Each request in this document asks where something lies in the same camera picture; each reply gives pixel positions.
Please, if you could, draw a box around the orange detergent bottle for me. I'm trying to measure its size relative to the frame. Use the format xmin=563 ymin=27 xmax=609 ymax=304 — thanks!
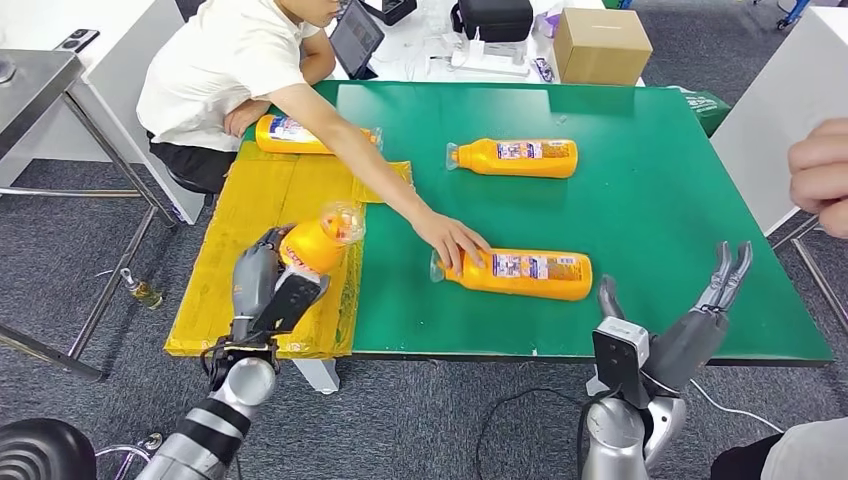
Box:
xmin=429 ymin=248 xmax=594 ymax=303
xmin=254 ymin=113 xmax=384 ymax=156
xmin=445 ymin=137 xmax=580 ymax=180
xmin=278 ymin=201 xmax=367 ymax=276

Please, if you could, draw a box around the white floor cable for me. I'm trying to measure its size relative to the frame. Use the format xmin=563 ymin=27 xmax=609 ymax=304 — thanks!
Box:
xmin=685 ymin=377 xmax=786 ymax=435

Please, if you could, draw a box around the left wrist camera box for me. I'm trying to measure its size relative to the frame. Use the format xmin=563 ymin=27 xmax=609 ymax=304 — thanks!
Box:
xmin=253 ymin=268 xmax=331 ymax=336

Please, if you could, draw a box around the person's hand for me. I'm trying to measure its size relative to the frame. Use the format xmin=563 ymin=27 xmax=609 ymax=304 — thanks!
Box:
xmin=788 ymin=119 xmax=848 ymax=240

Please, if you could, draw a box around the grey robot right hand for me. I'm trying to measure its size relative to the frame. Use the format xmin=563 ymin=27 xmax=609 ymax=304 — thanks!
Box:
xmin=596 ymin=240 xmax=755 ymax=393

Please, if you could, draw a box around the metal desk frame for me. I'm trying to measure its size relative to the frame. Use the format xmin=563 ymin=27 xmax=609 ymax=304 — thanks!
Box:
xmin=768 ymin=192 xmax=848 ymax=336

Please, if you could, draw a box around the white table leg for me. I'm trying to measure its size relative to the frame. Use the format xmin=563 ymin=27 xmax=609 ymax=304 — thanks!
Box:
xmin=293 ymin=357 xmax=341 ymax=397

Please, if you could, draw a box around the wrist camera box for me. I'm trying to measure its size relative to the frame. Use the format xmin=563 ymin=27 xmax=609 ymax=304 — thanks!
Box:
xmin=591 ymin=316 xmax=654 ymax=410
xmin=253 ymin=268 xmax=331 ymax=336

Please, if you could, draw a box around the purple plastic bag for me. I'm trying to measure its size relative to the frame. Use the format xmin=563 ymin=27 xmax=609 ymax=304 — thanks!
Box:
xmin=531 ymin=9 xmax=563 ymax=39

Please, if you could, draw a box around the yellow taped cardboard mat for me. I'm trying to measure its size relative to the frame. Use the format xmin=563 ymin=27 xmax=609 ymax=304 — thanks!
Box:
xmin=164 ymin=137 xmax=415 ymax=360

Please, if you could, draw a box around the person's left hand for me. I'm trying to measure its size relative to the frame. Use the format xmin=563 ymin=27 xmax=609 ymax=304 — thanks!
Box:
xmin=223 ymin=99 xmax=272 ymax=138

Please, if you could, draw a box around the person's right hand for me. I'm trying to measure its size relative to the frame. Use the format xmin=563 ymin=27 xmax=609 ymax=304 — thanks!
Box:
xmin=410 ymin=208 xmax=493 ymax=276

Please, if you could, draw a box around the black device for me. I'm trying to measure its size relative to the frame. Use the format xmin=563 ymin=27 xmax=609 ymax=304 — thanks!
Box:
xmin=360 ymin=0 xmax=419 ymax=28

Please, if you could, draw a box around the chrome stool base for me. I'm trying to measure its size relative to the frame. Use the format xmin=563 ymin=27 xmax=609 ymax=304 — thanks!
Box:
xmin=94 ymin=433 xmax=164 ymax=480

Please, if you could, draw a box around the black floor cable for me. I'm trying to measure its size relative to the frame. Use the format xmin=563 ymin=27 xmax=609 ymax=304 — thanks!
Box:
xmin=475 ymin=387 xmax=588 ymax=480

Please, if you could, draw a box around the black smartphone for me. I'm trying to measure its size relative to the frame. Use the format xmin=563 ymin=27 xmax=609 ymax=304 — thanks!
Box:
xmin=54 ymin=29 xmax=101 ymax=55

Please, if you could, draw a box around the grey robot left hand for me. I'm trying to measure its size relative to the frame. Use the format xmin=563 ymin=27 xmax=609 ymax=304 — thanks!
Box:
xmin=230 ymin=225 xmax=297 ymax=321

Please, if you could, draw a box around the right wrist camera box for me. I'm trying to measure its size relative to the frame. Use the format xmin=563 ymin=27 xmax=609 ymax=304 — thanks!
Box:
xmin=591 ymin=316 xmax=654 ymax=410

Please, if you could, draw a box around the blue metal frame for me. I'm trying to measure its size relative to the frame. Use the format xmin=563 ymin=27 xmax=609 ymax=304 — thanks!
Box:
xmin=751 ymin=0 xmax=813 ymax=32

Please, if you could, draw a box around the stainless steel table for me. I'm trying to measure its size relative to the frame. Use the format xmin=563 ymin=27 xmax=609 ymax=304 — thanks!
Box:
xmin=0 ymin=49 xmax=177 ymax=384

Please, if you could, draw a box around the dark tablet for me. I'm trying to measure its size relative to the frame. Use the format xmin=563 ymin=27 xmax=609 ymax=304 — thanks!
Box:
xmin=329 ymin=0 xmax=386 ymax=81

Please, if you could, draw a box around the green bag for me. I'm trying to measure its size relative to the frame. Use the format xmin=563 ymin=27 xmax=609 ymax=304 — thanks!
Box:
xmin=669 ymin=86 xmax=731 ymax=138

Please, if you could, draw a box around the brown cardboard box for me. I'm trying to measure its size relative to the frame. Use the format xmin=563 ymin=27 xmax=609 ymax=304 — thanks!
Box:
xmin=553 ymin=7 xmax=654 ymax=87

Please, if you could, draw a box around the black carrying case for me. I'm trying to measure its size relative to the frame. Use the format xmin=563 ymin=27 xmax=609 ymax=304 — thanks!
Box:
xmin=450 ymin=0 xmax=535 ymax=44

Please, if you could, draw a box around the small yellow liquid bottle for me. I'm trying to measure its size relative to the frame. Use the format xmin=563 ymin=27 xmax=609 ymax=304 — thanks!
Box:
xmin=120 ymin=268 xmax=164 ymax=312

